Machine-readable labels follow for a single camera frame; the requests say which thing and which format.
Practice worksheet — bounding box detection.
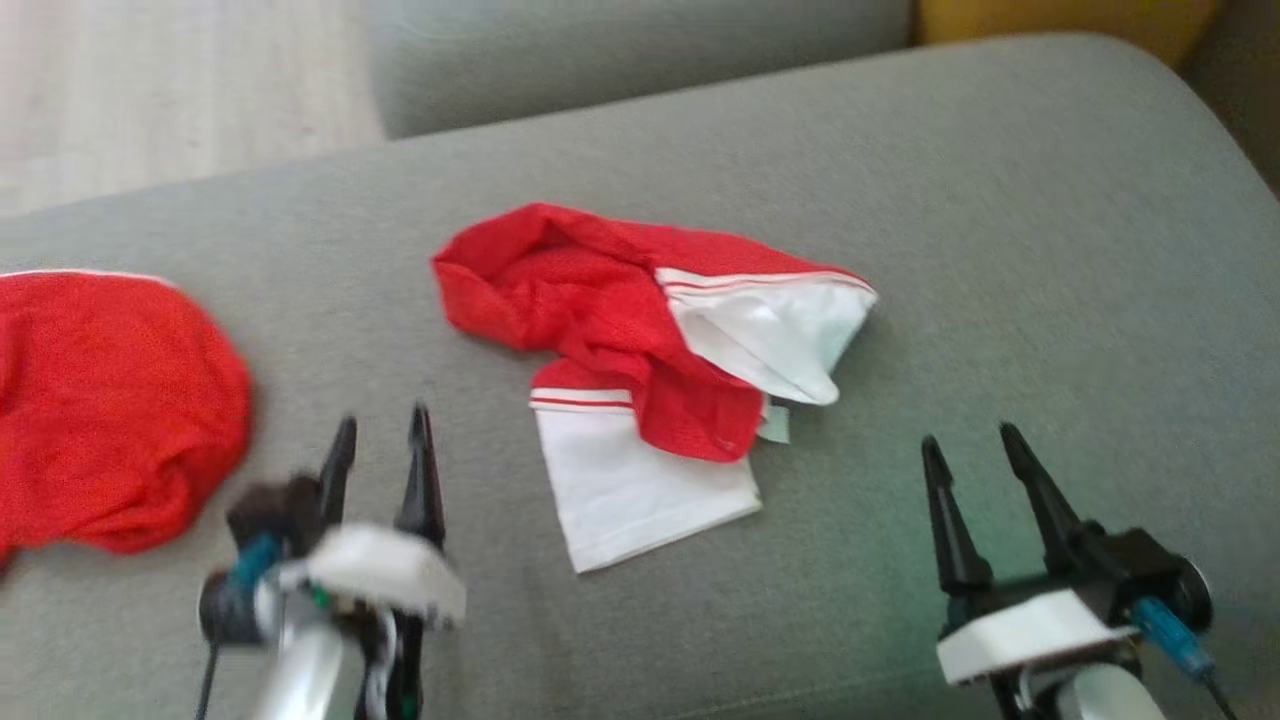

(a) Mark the grey-brown sofa backrest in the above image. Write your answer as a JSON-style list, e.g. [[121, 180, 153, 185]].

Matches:
[[1180, 0, 1280, 196]]

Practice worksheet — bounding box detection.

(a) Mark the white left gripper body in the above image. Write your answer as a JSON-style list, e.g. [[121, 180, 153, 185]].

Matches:
[[275, 522, 467, 720]]

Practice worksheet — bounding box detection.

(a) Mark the wide yellow sofa backrest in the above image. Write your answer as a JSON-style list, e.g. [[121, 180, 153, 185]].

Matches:
[[915, 0, 1226, 71]]

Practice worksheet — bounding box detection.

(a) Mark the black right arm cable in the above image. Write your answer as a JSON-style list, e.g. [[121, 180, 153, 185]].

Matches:
[[1135, 597, 1241, 720]]

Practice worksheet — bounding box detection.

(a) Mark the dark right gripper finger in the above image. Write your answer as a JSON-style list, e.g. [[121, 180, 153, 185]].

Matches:
[[1000, 422, 1085, 575], [921, 435, 995, 599]]

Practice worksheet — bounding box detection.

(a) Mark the red white basketball jersey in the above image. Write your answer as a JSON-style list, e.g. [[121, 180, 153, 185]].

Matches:
[[431, 202, 879, 575]]

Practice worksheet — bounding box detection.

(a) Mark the red shorts white trim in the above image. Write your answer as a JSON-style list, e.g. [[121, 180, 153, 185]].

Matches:
[[0, 268, 254, 573]]

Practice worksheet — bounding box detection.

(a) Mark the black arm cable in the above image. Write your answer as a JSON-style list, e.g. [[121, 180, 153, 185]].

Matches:
[[195, 640, 223, 720], [1135, 597, 1241, 720]]

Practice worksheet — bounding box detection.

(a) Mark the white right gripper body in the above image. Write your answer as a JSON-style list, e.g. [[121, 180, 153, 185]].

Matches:
[[937, 520, 1141, 720]]

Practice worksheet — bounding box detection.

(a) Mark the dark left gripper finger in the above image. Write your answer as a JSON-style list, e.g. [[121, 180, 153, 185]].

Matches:
[[395, 402, 447, 549], [318, 415, 358, 527]]

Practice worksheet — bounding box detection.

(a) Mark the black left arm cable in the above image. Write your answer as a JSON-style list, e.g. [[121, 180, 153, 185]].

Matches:
[[195, 640, 223, 720]]

